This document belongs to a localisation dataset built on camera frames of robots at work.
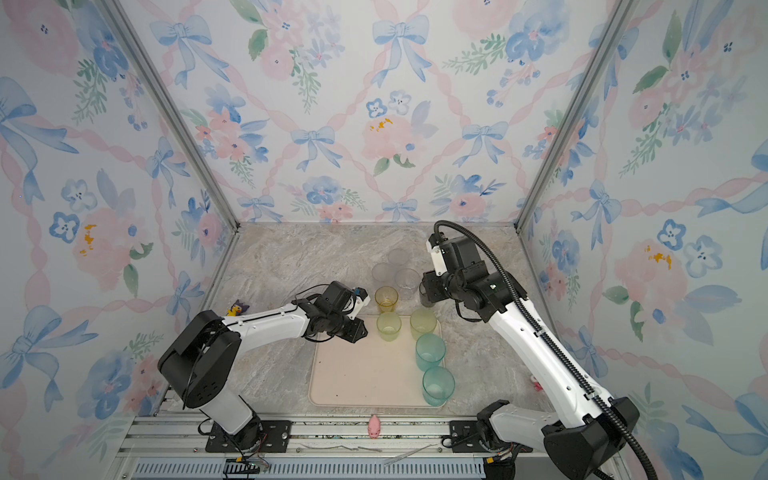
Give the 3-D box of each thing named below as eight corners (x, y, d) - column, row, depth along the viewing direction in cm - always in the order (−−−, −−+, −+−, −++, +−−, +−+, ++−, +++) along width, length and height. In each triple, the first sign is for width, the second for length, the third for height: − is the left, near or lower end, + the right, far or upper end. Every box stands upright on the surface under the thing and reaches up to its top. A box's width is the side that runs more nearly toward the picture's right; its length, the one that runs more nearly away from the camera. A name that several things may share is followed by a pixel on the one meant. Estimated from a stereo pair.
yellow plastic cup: (373, 311, 99) (372, 299, 92) (382, 295, 102) (381, 282, 96) (389, 319, 97) (389, 306, 91) (398, 302, 101) (399, 289, 95)
